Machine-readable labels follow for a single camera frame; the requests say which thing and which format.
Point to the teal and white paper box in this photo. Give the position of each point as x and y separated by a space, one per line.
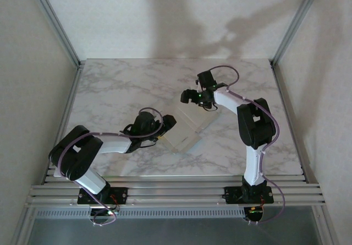
181 135

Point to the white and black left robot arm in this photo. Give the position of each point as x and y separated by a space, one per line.
112 144

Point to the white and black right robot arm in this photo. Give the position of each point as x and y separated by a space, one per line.
253 129

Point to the lit controller board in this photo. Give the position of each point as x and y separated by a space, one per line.
108 213
254 211

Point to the aluminium frame cross rails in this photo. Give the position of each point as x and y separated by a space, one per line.
176 192

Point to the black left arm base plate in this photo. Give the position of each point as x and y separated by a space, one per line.
121 194

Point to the aluminium side rail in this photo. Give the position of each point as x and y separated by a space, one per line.
286 104
70 102

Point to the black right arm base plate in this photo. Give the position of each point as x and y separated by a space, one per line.
232 194

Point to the aluminium frame post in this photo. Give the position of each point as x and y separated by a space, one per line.
55 19
298 22

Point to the aluminium frame leg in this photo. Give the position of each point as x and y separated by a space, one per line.
325 228
22 228

